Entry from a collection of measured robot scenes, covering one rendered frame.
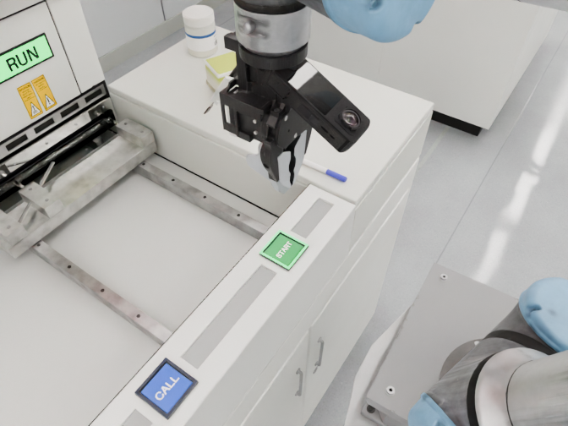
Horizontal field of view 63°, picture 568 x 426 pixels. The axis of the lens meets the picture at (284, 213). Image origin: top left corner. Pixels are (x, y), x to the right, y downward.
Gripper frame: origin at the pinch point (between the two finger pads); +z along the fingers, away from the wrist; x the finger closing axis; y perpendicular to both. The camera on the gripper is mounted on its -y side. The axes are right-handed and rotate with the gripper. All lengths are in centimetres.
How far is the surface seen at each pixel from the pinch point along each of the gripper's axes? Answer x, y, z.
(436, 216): -113, -4, 111
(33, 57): -2, 58, 1
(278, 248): 0.4, 1.5, 14.3
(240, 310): 11.9, 0.1, 15.1
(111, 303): 18.9, 23.2, 25.7
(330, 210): -11.4, -1.0, 14.7
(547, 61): -273, -11, 111
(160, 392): 26.9, 0.9, 14.3
